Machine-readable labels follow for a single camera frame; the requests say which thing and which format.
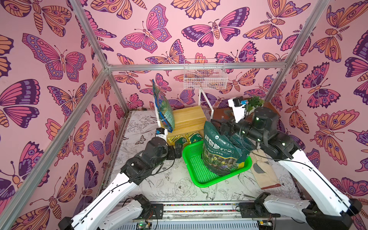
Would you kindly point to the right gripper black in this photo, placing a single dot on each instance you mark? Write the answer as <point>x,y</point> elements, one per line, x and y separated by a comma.
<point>225,128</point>

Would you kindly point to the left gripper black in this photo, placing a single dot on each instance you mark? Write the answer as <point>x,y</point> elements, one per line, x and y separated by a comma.
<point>177,150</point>

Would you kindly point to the green plastic basket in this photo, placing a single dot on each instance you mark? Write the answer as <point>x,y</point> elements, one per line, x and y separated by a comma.
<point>201,176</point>

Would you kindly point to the blue green soil bag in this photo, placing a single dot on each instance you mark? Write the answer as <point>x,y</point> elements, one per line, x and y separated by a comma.
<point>164,109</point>

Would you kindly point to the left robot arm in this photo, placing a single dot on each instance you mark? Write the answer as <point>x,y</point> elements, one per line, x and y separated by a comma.
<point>120,184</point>

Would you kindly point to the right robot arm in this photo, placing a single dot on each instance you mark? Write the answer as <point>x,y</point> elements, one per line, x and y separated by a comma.
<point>328,208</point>

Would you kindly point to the yellow green packet left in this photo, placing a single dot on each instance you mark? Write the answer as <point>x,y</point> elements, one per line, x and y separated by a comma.
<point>178,139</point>

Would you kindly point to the yellow green packet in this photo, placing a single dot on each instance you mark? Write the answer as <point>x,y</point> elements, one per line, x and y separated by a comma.
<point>194,137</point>
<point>178,139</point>

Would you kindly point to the brown wooden step stand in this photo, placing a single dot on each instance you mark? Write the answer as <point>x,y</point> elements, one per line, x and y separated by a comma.
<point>221,115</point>

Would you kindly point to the yellow green packet right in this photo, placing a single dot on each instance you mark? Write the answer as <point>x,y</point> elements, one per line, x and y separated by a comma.
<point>194,137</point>

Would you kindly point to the succulent plant white pot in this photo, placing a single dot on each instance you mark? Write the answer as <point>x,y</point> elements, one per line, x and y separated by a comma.
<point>254,102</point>

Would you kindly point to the tan work glove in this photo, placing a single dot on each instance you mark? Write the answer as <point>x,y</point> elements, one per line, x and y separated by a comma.
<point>263,172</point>

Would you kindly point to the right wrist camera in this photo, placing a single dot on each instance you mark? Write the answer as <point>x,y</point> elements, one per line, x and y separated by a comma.
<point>239,106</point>

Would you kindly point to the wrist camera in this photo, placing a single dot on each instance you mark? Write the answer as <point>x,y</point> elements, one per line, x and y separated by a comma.
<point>239,106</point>
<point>161,133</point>

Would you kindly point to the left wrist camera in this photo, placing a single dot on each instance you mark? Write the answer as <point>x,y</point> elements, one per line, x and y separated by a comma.
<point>161,133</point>

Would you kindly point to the white frame wooden shelf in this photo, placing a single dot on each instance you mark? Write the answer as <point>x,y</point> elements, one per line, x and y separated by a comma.
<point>187,119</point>

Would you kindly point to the white wire basket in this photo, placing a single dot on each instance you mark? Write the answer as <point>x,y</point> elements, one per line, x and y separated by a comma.
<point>205,75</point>

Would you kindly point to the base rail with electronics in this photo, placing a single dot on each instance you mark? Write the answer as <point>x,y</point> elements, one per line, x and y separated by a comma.
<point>145,215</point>

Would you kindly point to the aluminium cage frame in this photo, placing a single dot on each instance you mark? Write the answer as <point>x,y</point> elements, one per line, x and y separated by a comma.
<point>23,195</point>

